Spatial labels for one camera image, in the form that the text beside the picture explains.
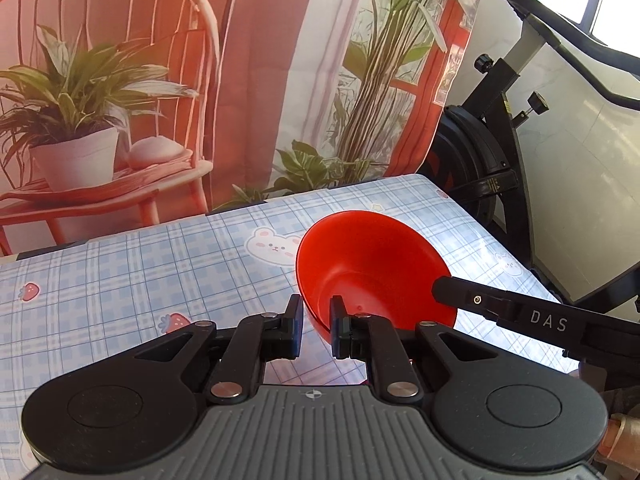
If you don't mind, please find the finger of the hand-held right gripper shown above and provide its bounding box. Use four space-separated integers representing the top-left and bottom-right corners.
432 275 640 362

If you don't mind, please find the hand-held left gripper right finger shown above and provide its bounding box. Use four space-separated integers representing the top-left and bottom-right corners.
330 296 493 404

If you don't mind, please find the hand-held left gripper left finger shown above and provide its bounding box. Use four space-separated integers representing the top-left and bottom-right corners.
135 294 305 406

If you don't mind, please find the red plastic bowl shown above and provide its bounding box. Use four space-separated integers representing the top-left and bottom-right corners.
295 211 457 346

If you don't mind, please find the plaid printed tablecloth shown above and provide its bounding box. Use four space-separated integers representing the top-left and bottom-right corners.
0 174 576 397

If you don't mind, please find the black exercise bike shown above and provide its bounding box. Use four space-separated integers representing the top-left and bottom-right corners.
430 0 640 311

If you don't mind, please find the printed backdrop cloth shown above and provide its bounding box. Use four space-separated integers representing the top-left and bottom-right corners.
0 0 493 259

